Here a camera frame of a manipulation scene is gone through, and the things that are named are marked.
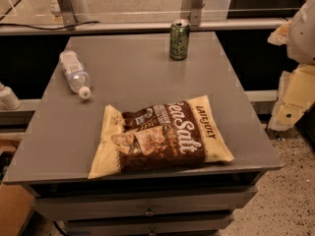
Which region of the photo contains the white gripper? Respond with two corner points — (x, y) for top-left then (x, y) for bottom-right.
(268, 0), (315, 131)

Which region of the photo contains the brown and yellow chip bag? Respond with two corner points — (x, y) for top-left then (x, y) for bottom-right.
(89, 95), (233, 179)

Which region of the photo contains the green soda can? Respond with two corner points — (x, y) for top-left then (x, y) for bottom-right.
(169, 19), (190, 60)

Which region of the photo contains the grey drawer cabinet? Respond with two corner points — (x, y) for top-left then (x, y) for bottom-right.
(4, 32), (281, 236)

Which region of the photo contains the lower grey drawer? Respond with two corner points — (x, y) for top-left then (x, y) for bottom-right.
(65, 213), (233, 236)

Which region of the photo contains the grey drawer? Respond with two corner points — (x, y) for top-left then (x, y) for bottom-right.
(65, 213), (233, 236)
(32, 186), (257, 220)

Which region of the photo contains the clear plastic water bottle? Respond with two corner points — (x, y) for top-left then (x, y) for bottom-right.
(59, 50), (92, 99)

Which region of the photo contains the upper grey drawer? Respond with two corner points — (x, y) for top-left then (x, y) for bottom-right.
(32, 186), (257, 220)

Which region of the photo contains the white pipe fitting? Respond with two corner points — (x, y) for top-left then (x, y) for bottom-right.
(0, 83), (22, 110)

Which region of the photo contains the cardboard box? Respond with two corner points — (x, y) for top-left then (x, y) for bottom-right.
(0, 184), (33, 236)

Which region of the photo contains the right metal bracket post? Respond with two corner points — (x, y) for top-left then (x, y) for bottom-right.
(190, 0), (205, 27)

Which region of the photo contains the metal bracket post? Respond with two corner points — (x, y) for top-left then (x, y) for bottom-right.
(57, 0), (76, 27)
(190, 0), (205, 27)

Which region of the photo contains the left metal bracket post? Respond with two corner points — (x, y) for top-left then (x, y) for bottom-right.
(57, 0), (76, 27)

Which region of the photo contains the black cable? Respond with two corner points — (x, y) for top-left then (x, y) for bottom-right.
(0, 20), (100, 30)

